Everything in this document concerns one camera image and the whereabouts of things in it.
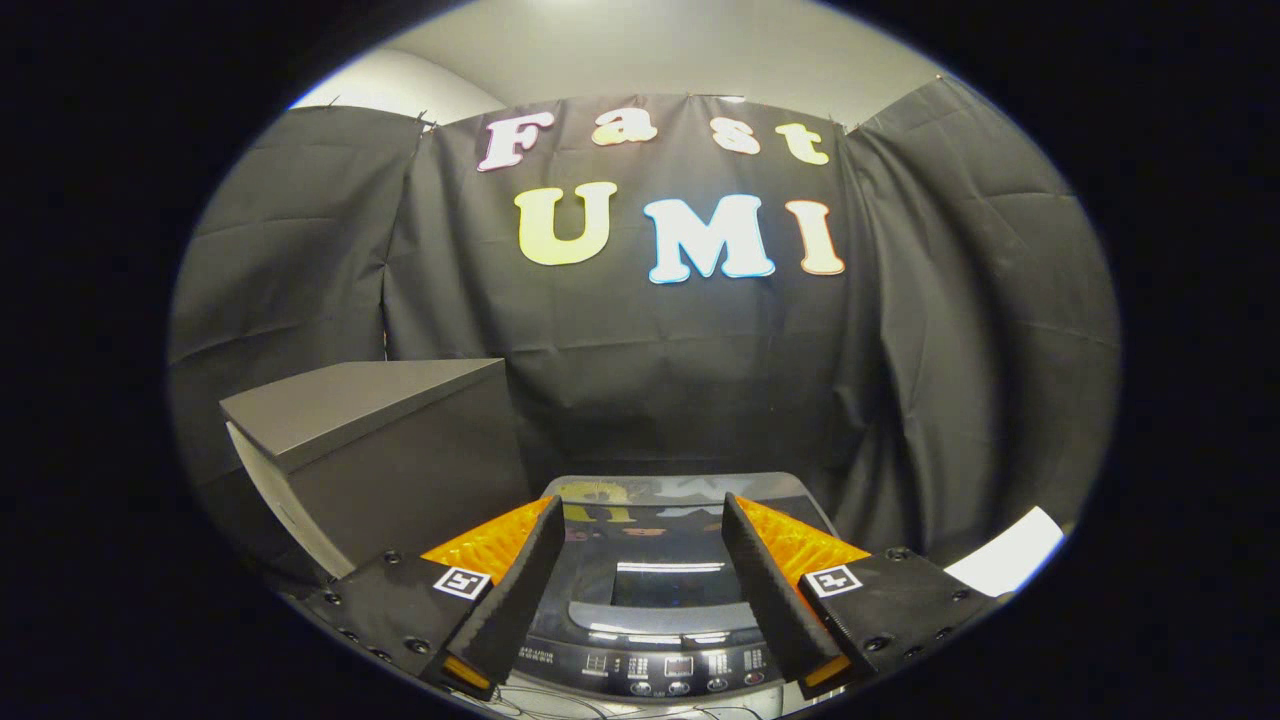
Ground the black backdrop cloth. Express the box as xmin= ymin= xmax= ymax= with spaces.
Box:
xmin=167 ymin=76 xmax=1122 ymax=573

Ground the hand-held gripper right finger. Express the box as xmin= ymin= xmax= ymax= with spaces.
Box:
xmin=721 ymin=491 xmax=1011 ymax=701

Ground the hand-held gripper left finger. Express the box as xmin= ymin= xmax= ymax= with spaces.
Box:
xmin=303 ymin=494 xmax=567 ymax=701

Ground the dark grey washing machine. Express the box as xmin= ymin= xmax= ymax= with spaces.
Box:
xmin=503 ymin=472 xmax=843 ymax=707

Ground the dark grey cabinet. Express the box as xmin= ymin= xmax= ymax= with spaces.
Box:
xmin=219 ymin=357 xmax=533 ymax=583

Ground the dark washing machine lid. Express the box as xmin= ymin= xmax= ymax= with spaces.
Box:
xmin=538 ymin=472 xmax=839 ymax=643

